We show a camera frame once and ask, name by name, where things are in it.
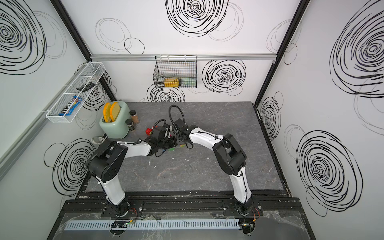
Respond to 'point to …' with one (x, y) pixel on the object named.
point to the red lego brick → (148, 130)
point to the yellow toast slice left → (106, 112)
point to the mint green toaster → (120, 128)
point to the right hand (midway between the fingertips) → (184, 141)
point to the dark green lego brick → (171, 149)
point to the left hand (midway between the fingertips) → (180, 142)
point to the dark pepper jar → (129, 123)
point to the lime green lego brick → (182, 145)
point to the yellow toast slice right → (114, 110)
